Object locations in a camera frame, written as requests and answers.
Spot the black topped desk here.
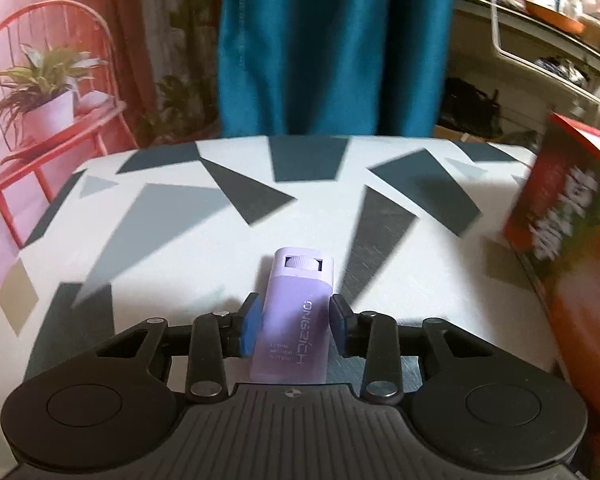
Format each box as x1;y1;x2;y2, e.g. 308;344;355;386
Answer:
452;0;600;111

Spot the red cardboard box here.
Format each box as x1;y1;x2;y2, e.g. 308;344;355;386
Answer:
502;112;600;431

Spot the orange bowl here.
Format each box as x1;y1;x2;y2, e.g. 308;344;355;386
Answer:
524;0;586;36

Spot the white wire basket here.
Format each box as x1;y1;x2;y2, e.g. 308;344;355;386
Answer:
490;0;600;111

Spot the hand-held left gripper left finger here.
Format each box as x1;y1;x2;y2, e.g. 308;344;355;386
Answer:
97;292;261;403

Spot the purple plastic case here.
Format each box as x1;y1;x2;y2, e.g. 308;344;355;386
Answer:
250;246;336;383

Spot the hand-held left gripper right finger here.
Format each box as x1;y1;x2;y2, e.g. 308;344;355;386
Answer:
328;293;496;406

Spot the pink printed wall poster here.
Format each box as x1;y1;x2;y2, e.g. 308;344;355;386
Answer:
0;0;226;336

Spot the blue curtain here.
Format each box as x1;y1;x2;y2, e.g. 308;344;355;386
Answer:
217;0;456;138

